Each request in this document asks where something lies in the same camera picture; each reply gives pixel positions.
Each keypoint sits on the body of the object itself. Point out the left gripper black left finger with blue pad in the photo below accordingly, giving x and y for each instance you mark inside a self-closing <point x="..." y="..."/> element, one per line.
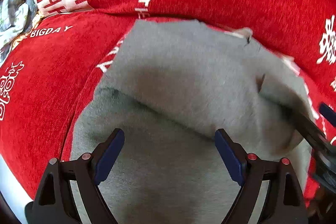
<point x="54" y="201"/>

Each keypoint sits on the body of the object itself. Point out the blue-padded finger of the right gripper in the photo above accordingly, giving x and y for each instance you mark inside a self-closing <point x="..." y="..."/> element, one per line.
<point x="328" y="113"/>

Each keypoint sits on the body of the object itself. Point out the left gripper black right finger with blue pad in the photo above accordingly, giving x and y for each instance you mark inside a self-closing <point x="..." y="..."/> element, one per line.
<point x="284" y="198"/>

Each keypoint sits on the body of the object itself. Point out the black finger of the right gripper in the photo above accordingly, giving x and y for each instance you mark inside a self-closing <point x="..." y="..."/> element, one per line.
<point x="300" y="120"/>

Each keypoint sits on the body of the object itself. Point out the grey knit garment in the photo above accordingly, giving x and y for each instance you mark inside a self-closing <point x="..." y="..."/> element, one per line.
<point x="169" y="88"/>

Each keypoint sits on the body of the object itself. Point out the red bed cover, white print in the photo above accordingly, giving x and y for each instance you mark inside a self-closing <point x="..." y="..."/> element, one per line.
<point x="51" y="77"/>

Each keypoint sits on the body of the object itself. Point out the grey floral crumpled cloth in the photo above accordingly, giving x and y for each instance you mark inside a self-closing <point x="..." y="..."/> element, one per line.
<point x="18" y="18"/>

